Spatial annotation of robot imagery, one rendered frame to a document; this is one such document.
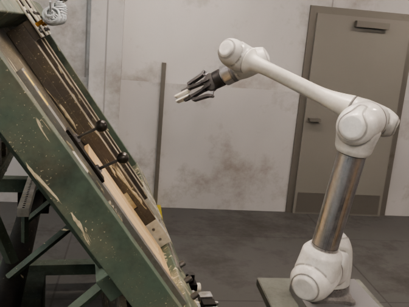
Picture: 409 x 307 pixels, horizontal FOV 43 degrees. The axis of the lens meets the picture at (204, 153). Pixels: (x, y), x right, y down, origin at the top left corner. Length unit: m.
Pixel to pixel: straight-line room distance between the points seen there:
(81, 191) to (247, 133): 4.14
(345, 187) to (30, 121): 1.08
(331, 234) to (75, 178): 0.97
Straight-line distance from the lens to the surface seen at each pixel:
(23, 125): 1.40
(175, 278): 2.08
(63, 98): 2.14
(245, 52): 2.03
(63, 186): 1.43
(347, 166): 1.88
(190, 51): 5.29
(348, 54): 5.64
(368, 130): 1.80
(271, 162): 5.61
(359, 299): 2.33
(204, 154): 5.45
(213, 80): 2.23
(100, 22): 5.14
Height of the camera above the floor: 1.83
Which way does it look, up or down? 13 degrees down
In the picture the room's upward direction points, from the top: 5 degrees clockwise
